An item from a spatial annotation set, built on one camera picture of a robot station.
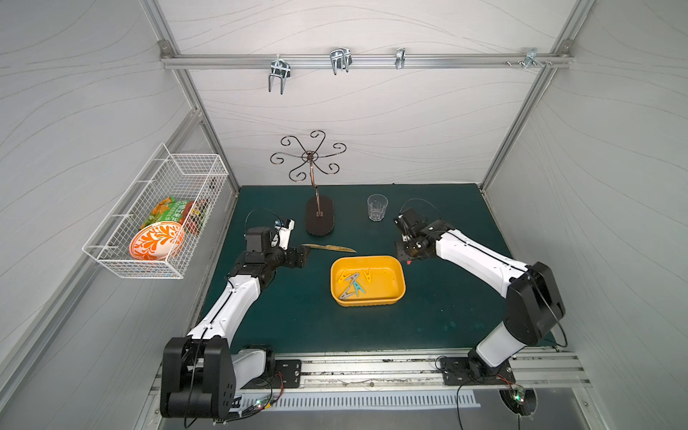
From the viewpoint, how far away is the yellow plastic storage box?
869mm

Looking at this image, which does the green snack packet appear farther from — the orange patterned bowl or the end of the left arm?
the end of the left arm

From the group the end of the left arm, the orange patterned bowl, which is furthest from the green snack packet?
the end of the left arm

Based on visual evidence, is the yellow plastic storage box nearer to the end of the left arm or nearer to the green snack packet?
the end of the left arm

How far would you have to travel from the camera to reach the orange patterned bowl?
→ 0.61m

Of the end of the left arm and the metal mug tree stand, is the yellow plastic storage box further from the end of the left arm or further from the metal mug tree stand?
the metal mug tree stand

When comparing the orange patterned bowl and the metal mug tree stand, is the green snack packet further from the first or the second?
the metal mug tree stand

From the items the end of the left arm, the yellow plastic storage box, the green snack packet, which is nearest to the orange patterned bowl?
the green snack packet

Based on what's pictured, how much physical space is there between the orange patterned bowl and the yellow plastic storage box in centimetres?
47

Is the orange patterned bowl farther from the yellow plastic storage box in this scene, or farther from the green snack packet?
the yellow plastic storage box
